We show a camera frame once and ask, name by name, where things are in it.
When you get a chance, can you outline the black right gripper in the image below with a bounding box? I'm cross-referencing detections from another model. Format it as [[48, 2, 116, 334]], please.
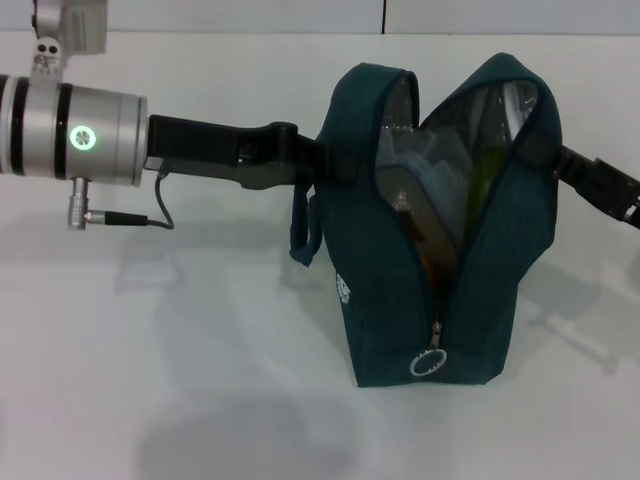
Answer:
[[516, 133, 640, 227]]

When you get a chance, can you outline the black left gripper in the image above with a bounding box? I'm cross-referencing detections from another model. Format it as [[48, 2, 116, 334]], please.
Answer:
[[143, 114, 362, 191]]

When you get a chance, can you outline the green cucumber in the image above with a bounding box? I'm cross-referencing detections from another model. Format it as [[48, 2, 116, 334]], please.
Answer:
[[469, 142, 514, 226]]

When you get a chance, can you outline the clear plastic container blue rim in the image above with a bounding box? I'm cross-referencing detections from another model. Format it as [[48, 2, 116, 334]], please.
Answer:
[[374, 124, 484, 266]]

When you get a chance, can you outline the dark teal insulated lunch bag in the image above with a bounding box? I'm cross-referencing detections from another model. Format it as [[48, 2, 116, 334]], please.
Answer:
[[288, 51, 559, 389]]

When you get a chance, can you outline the yellow orange pear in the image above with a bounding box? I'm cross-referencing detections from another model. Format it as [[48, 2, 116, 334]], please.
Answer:
[[417, 239, 444, 286]]

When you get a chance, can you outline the left arm dark cable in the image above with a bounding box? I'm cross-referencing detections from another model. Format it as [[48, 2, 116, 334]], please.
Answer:
[[67, 172, 176, 233]]

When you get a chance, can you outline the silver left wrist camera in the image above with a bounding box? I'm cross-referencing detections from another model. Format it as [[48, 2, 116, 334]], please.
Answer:
[[29, 0, 109, 81]]

